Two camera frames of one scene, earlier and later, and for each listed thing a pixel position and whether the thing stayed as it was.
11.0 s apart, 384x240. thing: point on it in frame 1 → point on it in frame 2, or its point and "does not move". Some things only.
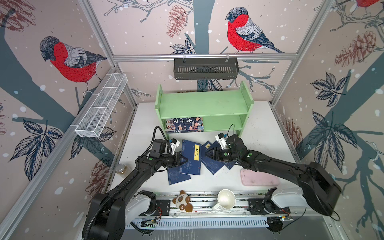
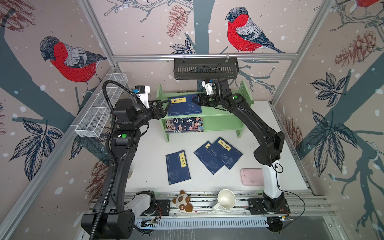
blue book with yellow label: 191,157 → 183,105
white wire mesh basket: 94,120 does not move
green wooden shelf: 222,110 does not move
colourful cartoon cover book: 193,124 does not move
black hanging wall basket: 206,68 does not move
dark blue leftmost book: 175,176 does not move
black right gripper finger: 210,154 → 198,102
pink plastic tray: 253,178 does not move
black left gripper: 177,159 → 161,113
